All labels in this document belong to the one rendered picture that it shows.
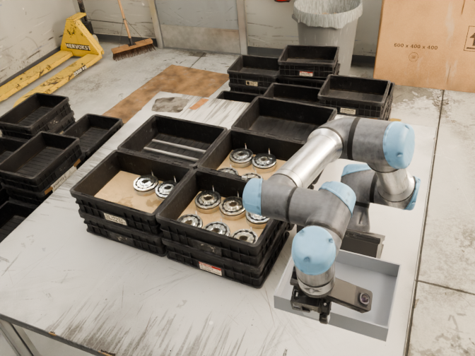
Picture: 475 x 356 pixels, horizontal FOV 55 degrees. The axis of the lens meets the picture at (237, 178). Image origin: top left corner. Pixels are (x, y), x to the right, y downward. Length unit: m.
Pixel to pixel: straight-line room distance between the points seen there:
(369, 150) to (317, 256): 0.47
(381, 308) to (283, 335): 0.44
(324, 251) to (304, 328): 0.78
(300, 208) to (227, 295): 0.82
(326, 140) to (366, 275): 0.37
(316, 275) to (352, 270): 0.44
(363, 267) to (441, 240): 1.64
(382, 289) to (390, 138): 0.38
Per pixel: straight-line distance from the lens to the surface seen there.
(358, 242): 1.54
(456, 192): 3.23
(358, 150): 1.21
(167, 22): 5.22
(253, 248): 1.48
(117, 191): 1.96
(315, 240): 0.82
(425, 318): 2.52
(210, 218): 1.73
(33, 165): 2.95
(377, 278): 1.26
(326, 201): 0.88
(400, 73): 4.33
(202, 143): 2.13
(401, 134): 1.20
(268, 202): 0.91
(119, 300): 1.73
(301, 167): 1.02
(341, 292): 0.99
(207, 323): 1.60
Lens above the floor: 2.02
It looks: 39 degrees down
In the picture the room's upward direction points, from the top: 6 degrees counter-clockwise
